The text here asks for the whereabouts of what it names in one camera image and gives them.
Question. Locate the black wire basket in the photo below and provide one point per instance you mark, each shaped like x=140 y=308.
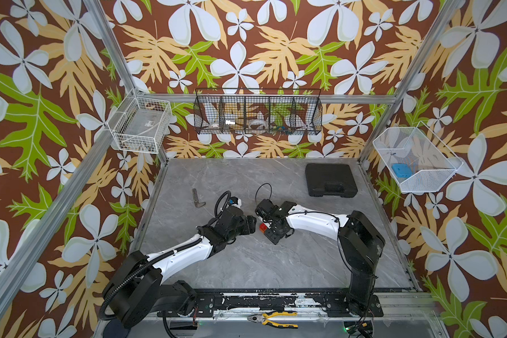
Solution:
x=257 y=111

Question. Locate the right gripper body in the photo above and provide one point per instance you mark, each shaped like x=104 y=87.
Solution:
x=272 y=234

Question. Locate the white wire basket right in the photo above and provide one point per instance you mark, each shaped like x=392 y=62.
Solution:
x=428 y=156

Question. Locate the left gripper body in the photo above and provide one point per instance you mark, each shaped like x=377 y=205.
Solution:
x=243 y=227

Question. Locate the white wire basket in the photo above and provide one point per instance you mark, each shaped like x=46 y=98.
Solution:
x=139 y=123
x=428 y=156

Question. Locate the grey metal tool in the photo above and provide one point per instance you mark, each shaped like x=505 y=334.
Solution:
x=197 y=202

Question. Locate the black plastic tool case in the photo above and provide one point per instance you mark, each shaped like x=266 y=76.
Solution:
x=330 y=179

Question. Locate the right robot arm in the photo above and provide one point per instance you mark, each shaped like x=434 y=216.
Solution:
x=360 y=243

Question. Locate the black round disc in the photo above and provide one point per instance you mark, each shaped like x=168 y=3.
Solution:
x=115 y=329

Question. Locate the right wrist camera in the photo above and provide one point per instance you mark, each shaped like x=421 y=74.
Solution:
x=265 y=209

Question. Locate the white wire basket left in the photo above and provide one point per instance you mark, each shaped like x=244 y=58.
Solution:
x=139 y=123

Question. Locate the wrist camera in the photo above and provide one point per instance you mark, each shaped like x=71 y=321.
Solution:
x=265 y=209
x=235 y=201

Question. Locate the black mounting rail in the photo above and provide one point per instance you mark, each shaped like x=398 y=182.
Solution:
x=330 y=302

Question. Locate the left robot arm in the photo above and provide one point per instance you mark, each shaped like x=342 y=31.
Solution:
x=137 y=288

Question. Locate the blue object in basket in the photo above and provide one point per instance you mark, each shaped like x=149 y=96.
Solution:
x=402 y=171

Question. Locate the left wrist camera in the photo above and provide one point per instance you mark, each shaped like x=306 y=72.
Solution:
x=235 y=201

